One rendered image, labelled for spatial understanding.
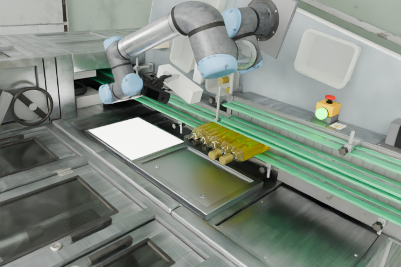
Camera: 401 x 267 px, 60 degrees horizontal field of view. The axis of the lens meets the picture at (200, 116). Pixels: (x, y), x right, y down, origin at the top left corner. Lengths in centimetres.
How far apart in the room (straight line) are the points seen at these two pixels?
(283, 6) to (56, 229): 121
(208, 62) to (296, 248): 68
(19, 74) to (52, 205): 80
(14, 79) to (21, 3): 291
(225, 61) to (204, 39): 8
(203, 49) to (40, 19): 402
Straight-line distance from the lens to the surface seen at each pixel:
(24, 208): 145
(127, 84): 123
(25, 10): 484
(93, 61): 210
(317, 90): 150
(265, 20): 152
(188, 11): 104
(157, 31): 113
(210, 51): 99
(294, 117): 143
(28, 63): 196
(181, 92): 149
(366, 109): 144
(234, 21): 140
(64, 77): 204
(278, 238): 128
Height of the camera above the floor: 206
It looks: 42 degrees down
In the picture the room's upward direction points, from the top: 107 degrees counter-clockwise
